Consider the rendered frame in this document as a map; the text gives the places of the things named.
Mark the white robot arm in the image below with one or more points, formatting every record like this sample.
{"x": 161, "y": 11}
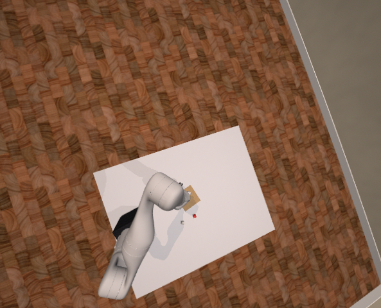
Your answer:
{"x": 134, "y": 242}

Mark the tan square mat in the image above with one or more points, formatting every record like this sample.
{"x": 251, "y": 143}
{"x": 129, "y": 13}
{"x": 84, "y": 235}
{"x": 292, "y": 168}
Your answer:
{"x": 194, "y": 198}

